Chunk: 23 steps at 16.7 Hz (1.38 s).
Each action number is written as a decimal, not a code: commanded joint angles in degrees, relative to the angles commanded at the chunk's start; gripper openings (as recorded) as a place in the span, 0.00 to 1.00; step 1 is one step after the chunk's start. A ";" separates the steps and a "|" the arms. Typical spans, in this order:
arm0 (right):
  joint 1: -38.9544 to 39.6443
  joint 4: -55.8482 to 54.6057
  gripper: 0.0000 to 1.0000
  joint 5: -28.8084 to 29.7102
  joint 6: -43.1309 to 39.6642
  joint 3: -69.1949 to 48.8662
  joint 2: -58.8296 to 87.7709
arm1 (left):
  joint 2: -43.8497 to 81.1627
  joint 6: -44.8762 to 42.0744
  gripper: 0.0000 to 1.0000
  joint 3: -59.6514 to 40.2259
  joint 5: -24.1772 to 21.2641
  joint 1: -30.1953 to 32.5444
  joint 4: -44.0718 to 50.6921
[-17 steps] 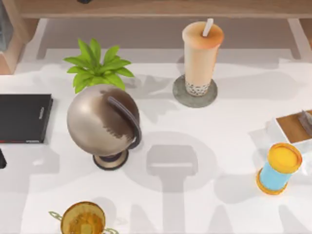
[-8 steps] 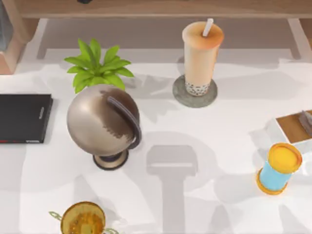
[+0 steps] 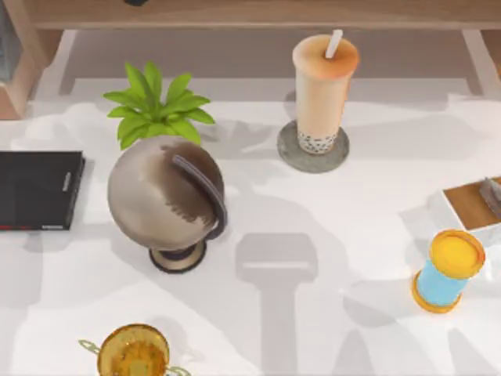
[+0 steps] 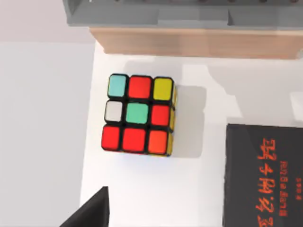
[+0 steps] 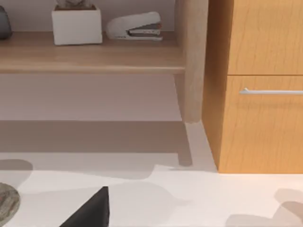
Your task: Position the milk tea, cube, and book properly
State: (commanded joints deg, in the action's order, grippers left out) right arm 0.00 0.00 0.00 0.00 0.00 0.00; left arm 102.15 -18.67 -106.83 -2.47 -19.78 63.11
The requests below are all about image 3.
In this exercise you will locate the wooden shelf unit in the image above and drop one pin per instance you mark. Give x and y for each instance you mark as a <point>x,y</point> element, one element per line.
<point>242,15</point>

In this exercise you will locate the blue and yellow can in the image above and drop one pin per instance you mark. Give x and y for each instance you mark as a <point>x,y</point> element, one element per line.
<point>446,274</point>

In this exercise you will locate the grey round coaster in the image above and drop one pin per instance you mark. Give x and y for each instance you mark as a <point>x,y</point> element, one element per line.
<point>289,150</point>

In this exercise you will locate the bubble tea cup with straw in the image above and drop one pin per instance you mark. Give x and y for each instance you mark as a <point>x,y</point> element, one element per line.
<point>321,94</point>

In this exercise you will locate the gold trophy cup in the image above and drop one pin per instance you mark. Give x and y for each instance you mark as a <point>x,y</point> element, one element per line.
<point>131,354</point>

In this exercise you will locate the wooden framed board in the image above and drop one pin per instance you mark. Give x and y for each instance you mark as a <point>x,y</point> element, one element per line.
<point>467,209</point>

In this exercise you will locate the green leafy plant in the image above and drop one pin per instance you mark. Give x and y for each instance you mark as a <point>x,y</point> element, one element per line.
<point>156,109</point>

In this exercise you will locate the brown globe on stand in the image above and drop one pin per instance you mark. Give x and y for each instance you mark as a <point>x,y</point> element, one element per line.
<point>156,199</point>

